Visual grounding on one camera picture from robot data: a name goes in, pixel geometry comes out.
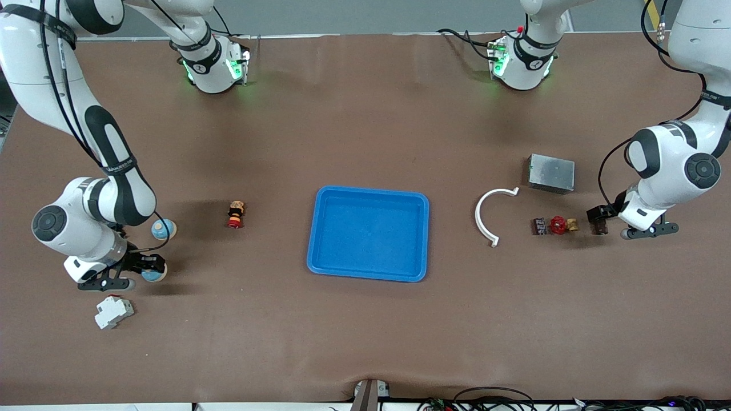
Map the black cable bundle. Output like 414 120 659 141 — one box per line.
417 395 731 411

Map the black arm base cable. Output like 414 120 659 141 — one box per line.
212 5 252 58
437 27 504 61

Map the brass valve with red handle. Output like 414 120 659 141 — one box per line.
549 215 580 235

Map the black left arm base cable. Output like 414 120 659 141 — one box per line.
437 27 504 61

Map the black right arm base cable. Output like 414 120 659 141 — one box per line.
212 5 252 58

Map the black looped cable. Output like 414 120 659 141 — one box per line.
454 386 537 411

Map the white curved pipe clamp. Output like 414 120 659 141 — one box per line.
475 187 520 248

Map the blue plastic tray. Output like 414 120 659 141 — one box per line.
306 186 430 283

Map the silver metal power supply box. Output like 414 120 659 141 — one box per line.
527 154 576 195

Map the white circuit breaker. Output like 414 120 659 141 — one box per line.
94 295 135 331

